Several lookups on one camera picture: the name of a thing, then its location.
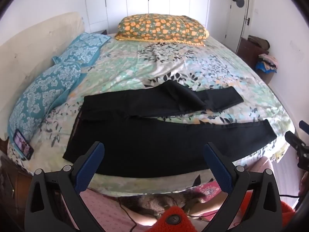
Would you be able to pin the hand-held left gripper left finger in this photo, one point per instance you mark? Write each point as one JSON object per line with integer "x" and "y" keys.
{"x": 93, "y": 164}

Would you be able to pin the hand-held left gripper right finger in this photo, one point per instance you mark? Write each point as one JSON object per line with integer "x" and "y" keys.
{"x": 216, "y": 166}

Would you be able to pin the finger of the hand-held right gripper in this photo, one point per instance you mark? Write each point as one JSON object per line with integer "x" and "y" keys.
{"x": 304, "y": 125}
{"x": 293, "y": 139}

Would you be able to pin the black pants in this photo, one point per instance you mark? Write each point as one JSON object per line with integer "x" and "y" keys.
{"x": 144, "y": 145}

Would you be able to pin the red patterned rug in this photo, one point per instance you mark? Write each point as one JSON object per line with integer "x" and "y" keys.
{"x": 210, "y": 189}

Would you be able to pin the person's pink dotted trousers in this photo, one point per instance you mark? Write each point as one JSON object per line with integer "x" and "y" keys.
{"x": 103, "y": 210}

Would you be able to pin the pile of colourful clothes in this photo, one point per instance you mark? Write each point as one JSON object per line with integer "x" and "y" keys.
{"x": 268, "y": 64}

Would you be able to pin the grey brown furry cloth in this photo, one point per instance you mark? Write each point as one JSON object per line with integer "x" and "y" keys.
{"x": 154, "y": 204}

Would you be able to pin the black smartphone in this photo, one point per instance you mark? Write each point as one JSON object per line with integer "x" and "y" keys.
{"x": 23, "y": 145}

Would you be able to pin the person's orange knit sweater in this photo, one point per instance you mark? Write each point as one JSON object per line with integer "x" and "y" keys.
{"x": 173, "y": 226}

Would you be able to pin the blue patterned pillow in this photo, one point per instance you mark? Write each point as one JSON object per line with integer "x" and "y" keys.
{"x": 83, "y": 48}
{"x": 41, "y": 96}

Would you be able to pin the brown wooden cabinet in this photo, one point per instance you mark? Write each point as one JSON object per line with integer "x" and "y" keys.
{"x": 248, "y": 52}

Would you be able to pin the olive green bag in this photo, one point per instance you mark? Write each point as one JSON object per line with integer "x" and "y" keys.
{"x": 259, "y": 42}

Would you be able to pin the floral bedsheet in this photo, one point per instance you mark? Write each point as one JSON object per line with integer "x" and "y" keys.
{"x": 144, "y": 62}

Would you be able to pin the white door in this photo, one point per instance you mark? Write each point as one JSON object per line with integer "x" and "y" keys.
{"x": 237, "y": 21}

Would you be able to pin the beige headboard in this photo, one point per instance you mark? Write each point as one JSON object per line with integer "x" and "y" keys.
{"x": 29, "y": 43}

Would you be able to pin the orange floral pillow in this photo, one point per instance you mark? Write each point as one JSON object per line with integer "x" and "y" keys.
{"x": 161, "y": 27}

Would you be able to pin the white wardrobe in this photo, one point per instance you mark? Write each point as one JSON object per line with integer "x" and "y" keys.
{"x": 147, "y": 0}

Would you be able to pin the brown wooden bed frame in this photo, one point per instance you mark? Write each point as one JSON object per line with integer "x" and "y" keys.
{"x": 12, "y": 188}

